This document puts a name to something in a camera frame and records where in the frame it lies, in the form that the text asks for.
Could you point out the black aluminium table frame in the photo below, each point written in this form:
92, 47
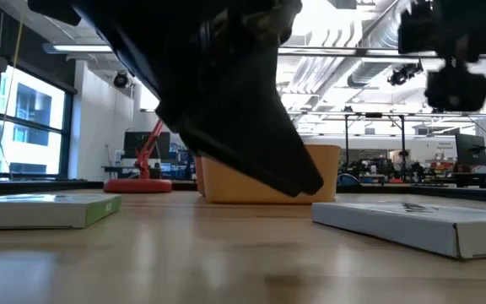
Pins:
36, 186

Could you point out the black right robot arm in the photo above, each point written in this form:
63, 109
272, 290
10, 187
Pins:
458, 25

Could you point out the white product box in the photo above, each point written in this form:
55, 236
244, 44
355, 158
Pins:
395, 226
36, 213

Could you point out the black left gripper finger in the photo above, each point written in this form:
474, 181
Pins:
247, 126

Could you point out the yellow plastic bin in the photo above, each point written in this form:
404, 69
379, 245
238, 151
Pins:
234, 186

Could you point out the black ceiling spotlight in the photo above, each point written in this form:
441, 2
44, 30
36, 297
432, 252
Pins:
121, 79
403, 74

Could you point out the red desk lamp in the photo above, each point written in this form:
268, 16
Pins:
137, 186

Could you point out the blue chair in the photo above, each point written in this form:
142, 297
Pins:
347, 180

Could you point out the black wall monitor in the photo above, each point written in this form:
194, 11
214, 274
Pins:
133, 145

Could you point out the black desk monitor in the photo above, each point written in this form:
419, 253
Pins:
471, 150

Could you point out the black rig stand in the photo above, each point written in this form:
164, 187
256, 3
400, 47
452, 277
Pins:
374, 115

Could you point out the orange plastic bin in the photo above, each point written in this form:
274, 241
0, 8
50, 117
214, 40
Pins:
199, 177

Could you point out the black framed window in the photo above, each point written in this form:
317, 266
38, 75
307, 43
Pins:
32, 110

